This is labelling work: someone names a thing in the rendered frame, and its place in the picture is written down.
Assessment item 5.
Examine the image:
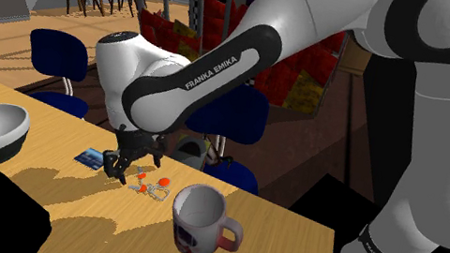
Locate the red yellow patterned furniture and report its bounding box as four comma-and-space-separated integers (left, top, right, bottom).
127, 0, 350, 121

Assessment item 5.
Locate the white printed mug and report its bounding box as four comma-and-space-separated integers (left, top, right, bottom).
163, 179, 252, 253

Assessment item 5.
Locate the grey bin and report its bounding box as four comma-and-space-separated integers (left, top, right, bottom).
171, 131, 212, 172

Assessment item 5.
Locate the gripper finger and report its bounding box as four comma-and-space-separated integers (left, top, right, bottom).
97, 147, 134, 187
149, 149, 165, 170

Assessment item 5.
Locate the blue office chair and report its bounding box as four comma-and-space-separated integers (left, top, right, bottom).
16, 24, 102, 121
173, 74, 278, 197

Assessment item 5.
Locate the blue card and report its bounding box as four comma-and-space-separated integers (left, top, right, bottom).
71, 144, 108, 172

